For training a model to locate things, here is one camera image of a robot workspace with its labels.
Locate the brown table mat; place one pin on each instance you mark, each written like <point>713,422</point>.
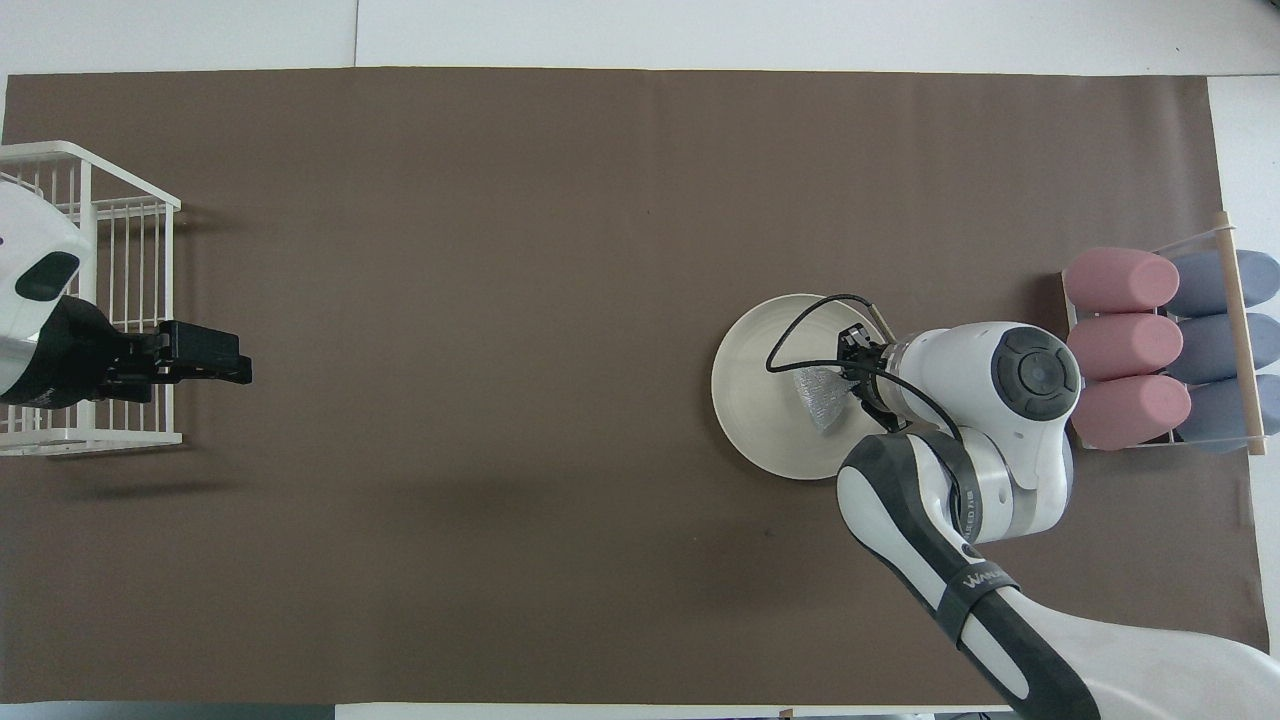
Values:
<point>500,250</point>

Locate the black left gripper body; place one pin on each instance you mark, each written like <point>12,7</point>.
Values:
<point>70,360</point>

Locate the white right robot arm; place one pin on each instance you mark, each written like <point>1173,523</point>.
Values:
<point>1010,400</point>

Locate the pink plastic cup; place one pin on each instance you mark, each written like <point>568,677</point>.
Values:
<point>1120,280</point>
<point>1130,412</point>
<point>1125,346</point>

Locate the cream round plate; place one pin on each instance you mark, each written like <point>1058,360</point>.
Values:
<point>760,410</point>

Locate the cup rack with wooden bar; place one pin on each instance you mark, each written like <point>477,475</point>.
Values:
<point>1240,340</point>

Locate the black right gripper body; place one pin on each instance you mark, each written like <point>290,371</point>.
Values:
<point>862,350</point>

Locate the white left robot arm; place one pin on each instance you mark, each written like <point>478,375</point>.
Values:
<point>30,250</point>

